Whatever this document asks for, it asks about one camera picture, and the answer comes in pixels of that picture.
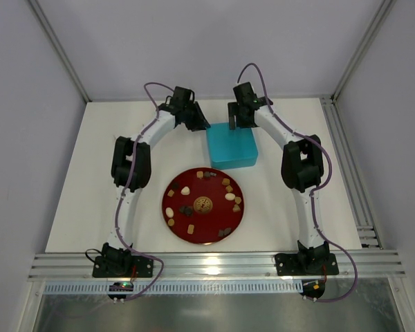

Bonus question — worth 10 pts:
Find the white oval swirl chocolate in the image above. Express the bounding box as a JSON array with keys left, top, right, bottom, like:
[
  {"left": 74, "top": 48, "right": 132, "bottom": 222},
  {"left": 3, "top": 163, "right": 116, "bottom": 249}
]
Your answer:
[{"left": 225, "top": 193, "right": 235, "bottom": 201}]

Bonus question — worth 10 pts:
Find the white shell chocolate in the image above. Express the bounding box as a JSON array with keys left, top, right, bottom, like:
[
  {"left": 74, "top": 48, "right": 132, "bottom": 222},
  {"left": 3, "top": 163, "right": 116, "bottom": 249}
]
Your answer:
[{"left": 181, "top": 187, "right": 190, "bottom": 195}]

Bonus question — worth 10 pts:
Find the aluminium rail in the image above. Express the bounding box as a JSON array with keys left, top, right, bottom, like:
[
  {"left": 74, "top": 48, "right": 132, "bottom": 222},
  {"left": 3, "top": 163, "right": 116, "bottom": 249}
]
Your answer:
[{"left": 28, "top": 250, "right": 405, "bottom": 280}]

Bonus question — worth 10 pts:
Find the white round chocolate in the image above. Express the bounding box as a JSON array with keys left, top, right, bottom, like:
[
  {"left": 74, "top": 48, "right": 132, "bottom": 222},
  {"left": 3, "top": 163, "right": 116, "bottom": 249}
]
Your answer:
[{"left": 165, "top": 207, "right": 174, "bottom": 218}]

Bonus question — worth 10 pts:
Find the caramel heart chocolate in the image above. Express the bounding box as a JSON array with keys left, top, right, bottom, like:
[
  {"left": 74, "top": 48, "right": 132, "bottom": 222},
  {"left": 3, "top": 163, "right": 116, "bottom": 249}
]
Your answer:
[{"left": 232, "top": 204, "right": 241, "bottom": 212}]

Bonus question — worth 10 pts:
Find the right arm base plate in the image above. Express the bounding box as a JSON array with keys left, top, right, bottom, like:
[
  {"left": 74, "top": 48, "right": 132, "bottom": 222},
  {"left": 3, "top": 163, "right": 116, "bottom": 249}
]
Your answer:
[{"left": 275, "top": 253, "right": 340, "bottom": 276}]

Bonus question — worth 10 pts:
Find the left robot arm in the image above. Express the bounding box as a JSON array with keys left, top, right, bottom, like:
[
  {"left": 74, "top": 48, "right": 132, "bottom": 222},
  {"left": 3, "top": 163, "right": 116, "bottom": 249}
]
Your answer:
[{"left": 93, "top": 86, "right": 210, "bottom": 278}]

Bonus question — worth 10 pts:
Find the teal tin lid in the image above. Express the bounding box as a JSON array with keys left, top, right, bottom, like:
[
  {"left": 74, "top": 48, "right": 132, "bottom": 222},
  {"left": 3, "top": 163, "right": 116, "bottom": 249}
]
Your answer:
[{"left": 206, "top": 122, "right": 258, "bottom": 158}]

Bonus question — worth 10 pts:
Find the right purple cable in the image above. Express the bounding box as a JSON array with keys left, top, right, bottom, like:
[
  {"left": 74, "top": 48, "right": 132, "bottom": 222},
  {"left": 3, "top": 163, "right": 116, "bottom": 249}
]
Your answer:
[{"left": 234, "top": 62, "right": 358, "bottom": 304}]

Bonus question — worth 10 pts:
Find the teal tin box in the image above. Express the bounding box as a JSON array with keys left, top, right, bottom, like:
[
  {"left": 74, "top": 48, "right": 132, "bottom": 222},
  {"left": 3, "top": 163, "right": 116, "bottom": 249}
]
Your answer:
[{"left": 210, "top": 155, "right": 258, "bottom": 170}]

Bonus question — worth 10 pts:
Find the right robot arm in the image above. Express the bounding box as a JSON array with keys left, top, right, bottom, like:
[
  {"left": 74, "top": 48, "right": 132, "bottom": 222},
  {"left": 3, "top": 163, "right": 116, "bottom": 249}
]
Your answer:
[{"left": 228, "top": 82, "right": 331, "bottom": 276}]

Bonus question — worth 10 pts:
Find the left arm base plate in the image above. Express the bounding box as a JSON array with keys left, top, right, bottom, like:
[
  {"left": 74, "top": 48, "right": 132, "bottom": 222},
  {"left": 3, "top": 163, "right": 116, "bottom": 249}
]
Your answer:
[{"left": 92, "top": 255, "right": 154, "bottom": 278}]

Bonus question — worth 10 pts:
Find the purple cable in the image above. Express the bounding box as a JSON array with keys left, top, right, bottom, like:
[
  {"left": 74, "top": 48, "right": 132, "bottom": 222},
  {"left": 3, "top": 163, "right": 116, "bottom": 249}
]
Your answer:
[
  {"left": 113, "top": 82, "right": 167, "bottom": 305},
  {"left": 234, "top": 62, "right": 358, "bottom": 304}
]

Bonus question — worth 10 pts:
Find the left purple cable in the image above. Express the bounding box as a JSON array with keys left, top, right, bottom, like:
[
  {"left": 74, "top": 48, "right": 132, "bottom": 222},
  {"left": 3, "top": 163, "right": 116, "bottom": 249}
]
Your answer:
[{"left": 113, "top": 82, "right": 167, "bottom": 305}]

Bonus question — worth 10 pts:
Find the red round plate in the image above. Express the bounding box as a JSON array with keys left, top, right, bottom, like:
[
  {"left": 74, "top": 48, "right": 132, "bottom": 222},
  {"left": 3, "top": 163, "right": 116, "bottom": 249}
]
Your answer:
[{"left": 161, "top": 167, "right": 245, "bottom": 245}]

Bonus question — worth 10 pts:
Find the slotted cable duct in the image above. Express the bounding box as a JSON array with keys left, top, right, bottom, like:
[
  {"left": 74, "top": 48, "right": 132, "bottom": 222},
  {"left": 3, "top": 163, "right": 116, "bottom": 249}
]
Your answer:
[{"left": 44, "top": 279, "right": 303, "bottom": 296}]

